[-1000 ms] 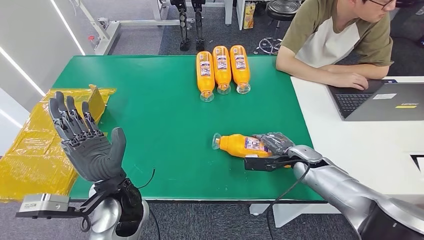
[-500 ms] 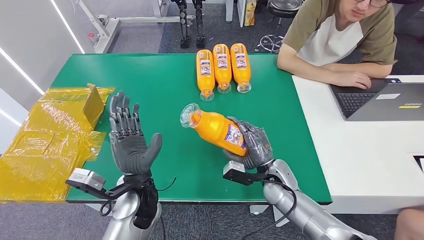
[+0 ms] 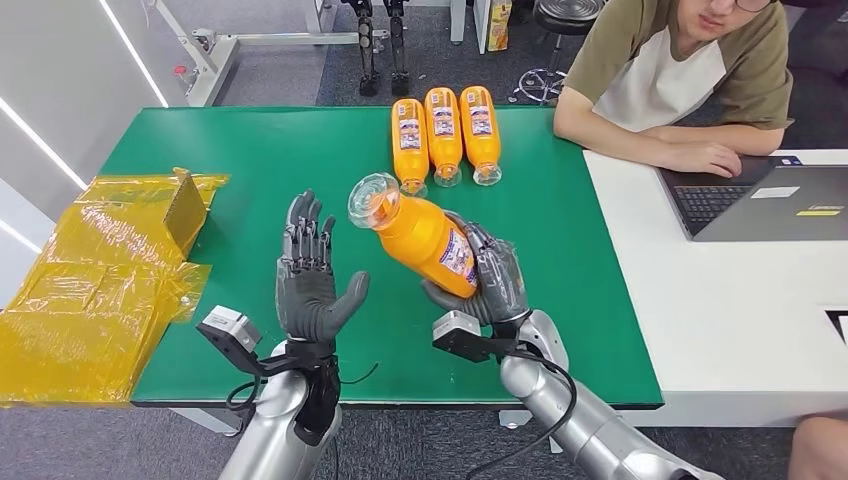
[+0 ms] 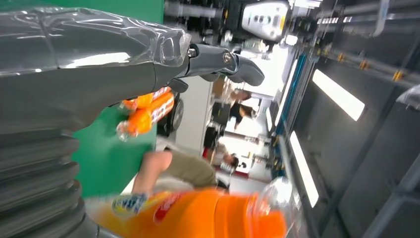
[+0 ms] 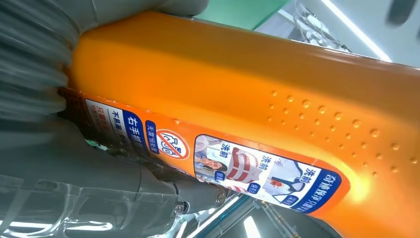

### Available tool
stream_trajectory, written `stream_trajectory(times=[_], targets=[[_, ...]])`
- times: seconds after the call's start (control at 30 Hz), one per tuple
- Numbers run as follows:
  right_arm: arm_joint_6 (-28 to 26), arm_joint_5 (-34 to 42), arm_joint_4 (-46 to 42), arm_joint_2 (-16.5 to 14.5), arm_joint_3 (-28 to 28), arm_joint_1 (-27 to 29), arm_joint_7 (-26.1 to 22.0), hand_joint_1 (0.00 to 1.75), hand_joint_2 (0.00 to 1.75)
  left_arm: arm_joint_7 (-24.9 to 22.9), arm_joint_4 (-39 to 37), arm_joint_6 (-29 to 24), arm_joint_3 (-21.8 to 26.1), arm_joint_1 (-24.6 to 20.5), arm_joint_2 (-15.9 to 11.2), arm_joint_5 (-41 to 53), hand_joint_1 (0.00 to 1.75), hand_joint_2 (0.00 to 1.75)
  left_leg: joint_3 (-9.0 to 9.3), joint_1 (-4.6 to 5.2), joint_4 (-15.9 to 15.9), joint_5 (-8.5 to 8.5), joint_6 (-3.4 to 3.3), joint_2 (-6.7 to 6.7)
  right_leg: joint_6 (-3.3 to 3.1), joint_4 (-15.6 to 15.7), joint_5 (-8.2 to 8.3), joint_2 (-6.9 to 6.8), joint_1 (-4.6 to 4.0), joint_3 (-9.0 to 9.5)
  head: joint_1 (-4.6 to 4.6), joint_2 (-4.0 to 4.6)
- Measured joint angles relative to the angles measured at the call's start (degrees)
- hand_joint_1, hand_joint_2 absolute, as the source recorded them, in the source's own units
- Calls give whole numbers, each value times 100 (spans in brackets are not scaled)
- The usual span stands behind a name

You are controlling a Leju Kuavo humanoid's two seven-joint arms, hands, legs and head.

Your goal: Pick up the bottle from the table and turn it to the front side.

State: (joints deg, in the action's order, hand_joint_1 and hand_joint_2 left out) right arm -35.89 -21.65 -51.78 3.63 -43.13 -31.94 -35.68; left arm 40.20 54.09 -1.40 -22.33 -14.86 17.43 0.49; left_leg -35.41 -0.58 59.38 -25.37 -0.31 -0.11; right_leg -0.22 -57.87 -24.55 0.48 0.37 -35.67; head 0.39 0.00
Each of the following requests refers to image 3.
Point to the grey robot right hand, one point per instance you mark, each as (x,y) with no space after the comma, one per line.
(500,285)

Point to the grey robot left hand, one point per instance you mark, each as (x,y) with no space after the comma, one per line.
(308,298)

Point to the orange juice bottle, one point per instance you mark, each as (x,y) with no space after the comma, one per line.
(479,129)
(409,142)
(417,238)
(442,132)

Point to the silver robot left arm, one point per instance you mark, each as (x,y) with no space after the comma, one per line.
(272,430)

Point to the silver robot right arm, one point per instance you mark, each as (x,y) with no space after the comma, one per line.
(590,424)

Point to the green table mat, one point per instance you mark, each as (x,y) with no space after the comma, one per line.
(583,298)

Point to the yellow plastic wrapped cardboard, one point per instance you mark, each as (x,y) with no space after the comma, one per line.
(73,298)

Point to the black and silver humanoid robot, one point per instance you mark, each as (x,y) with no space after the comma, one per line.
(366,46)

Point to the yellow carton box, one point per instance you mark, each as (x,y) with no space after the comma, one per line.
(500,23)

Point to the person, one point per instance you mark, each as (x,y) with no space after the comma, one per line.
(662,73)

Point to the black stool with chrome base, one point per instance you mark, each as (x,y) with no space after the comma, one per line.
(570,13)

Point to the grey laptop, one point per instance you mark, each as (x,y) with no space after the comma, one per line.
(775,208)

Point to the black object at desk edge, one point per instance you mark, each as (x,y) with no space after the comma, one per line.
(841,322)

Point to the person's bare knee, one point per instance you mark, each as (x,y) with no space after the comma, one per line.
(821,450)

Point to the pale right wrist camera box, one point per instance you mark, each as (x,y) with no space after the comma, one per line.
(457,331)

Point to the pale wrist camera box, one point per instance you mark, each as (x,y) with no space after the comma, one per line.
(457,331)
(228,326)

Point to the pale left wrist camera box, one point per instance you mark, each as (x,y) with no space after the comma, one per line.
(228,326)

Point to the white metal gantry frame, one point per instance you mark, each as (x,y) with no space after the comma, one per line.
(215,56)

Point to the white wall light strip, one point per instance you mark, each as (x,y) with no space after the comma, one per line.
(43,142)
(132,53)

